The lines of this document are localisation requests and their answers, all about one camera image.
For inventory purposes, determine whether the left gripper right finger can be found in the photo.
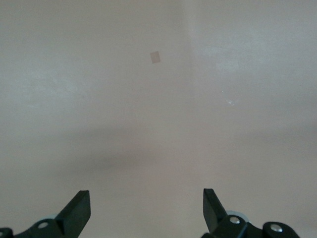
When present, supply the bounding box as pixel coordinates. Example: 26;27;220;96
201;188;301;238

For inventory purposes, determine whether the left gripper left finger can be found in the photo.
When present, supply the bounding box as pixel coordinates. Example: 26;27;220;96
0;190;92;238

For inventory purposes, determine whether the brown tape patch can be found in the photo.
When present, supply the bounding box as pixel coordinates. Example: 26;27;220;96
150;51;162;64

